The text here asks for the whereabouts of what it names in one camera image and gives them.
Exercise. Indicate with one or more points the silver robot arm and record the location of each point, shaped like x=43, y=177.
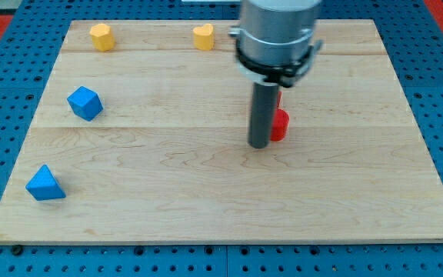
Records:
x=273, y=40

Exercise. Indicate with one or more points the yellow heart block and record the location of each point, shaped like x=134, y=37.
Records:
x=204, y=37

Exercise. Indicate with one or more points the blue cube block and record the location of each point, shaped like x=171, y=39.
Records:
x=85, y=103

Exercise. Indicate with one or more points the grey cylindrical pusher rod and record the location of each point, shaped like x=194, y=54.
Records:
x=263, y=106

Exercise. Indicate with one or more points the red block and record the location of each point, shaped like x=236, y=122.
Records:
x=280, y=122

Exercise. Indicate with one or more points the wooden board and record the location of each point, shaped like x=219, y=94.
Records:
x=167, y=162

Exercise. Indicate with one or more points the yellow pentagon block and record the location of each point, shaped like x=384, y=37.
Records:
x=102, y=37

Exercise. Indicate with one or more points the blue triangle block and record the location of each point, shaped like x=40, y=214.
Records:
x=44, y=186

